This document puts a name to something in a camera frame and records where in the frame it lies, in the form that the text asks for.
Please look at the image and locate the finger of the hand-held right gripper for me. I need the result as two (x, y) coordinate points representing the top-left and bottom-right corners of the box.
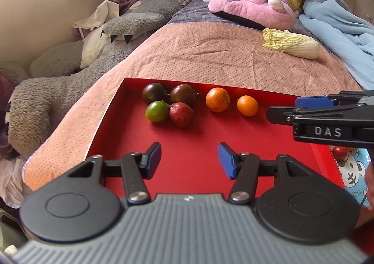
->
(295, 90), (374, 108)
(266, 104), (363, 127)

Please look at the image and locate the person's right hand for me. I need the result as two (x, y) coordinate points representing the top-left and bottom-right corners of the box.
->
(364, 163), (374, 212)

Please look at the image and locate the small orange kumquat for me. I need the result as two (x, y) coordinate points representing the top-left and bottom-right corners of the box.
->
(237, 95), (259, 116)

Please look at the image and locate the dark red plum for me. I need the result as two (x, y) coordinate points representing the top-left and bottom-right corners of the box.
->
(169, 102), (194, 128)

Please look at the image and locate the grey plush toy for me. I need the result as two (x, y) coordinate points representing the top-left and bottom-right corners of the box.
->
(0, 0), (187, 158)

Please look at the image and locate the pink plush rabbit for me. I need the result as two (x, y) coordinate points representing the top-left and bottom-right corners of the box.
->
(203, 0), (296, 30)

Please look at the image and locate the white tote bag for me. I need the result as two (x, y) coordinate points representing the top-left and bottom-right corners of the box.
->
(72, 0), (121, 38)

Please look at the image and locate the light blue blanket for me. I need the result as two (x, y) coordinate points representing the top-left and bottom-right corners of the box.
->
(298, 0), (374, 90)

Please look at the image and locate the grey-blue bed sheet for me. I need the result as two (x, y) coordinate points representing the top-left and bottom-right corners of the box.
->
(166, 0), (316, 39)

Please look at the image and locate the bright red plum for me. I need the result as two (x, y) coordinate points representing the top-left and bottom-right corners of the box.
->
(331, 146), (348, 160)

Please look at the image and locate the white plastic bag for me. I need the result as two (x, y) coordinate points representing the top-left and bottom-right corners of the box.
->
(0, 154), (32, 209)

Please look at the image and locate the napa cabbage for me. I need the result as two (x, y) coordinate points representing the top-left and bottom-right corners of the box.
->
(262, 28), (320, 59)

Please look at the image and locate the blue cartoon plate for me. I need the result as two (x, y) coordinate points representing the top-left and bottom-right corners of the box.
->
(329, 145), (373, 204)

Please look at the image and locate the red tray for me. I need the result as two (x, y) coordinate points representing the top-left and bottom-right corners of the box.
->
(86, 77), (348, 197)

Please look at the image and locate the green plum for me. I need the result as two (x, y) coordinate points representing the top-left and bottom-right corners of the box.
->
(145, 101), (170, 123)

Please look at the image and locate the dark brown plum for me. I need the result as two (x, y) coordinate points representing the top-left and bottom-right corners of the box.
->
(142, 83), (167, 104)
(170, 84), (197, 107)

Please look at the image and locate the pink dotted bedspread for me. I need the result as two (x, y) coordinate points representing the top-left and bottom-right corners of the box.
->
(23, 21), (364, 191)

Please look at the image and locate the patterned brown cloth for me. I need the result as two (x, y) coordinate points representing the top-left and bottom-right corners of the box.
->
(0, 70), (18, 159)

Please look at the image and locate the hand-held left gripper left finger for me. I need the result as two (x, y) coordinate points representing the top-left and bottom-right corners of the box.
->
(68, 142), (162, 205)

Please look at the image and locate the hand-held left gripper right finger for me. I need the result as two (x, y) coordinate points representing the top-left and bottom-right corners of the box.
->
(218, 142), (311, 205)

